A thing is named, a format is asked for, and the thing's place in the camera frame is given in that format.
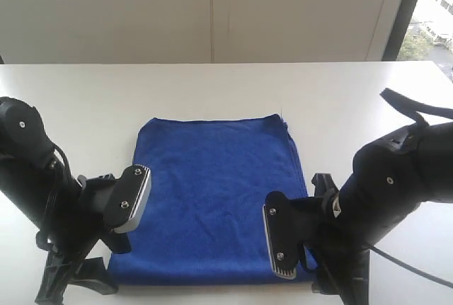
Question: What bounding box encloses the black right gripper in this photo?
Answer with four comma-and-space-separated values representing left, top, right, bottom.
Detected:
290, 173, 369, 304

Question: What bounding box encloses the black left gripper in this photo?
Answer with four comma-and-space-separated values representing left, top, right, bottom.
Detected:
35, 173, 131, 304

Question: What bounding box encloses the blue towel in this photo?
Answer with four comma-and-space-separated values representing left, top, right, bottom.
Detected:
108, 114, 308, 286

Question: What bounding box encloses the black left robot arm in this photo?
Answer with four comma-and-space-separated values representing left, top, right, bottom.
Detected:
1, 97, 130, 304

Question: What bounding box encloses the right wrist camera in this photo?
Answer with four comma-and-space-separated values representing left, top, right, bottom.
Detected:
263, 191, 302, 280

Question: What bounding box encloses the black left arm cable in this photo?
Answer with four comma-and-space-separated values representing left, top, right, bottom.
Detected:
35, 145, 71, 253

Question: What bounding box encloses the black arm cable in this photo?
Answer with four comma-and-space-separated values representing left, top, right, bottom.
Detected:
35, 145, 71, 253
367, 87, 453, 290

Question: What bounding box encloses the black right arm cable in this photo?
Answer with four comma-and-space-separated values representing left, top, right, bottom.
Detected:
367, 87, 453, 290

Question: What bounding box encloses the dark window frame pillar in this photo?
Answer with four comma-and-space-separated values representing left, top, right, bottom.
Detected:
382, 0, 418, 62

